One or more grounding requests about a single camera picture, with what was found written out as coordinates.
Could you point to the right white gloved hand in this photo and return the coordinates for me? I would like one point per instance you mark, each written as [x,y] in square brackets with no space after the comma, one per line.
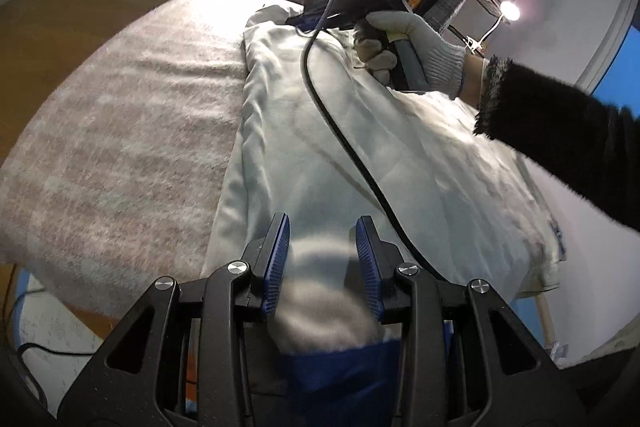
[442,62]

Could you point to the right forearm black sleeve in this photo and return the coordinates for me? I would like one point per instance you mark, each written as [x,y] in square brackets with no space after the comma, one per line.
[591,147]

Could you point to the plaid beige bed blanket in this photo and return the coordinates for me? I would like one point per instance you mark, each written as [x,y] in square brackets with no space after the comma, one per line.
[117,177]

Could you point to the white clip-on lamp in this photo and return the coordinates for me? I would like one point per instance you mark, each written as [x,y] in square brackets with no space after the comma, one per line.
[508,12]

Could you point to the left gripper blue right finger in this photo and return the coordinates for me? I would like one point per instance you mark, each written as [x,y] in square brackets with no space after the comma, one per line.
[378,261]

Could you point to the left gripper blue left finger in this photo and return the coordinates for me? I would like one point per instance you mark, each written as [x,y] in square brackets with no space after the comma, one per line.
[266,259]

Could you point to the window with white frame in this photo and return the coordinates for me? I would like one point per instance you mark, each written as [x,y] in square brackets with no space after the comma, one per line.
[612,74]

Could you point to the beige and blue work jacket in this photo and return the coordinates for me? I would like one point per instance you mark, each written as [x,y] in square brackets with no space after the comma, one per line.
[465,201]

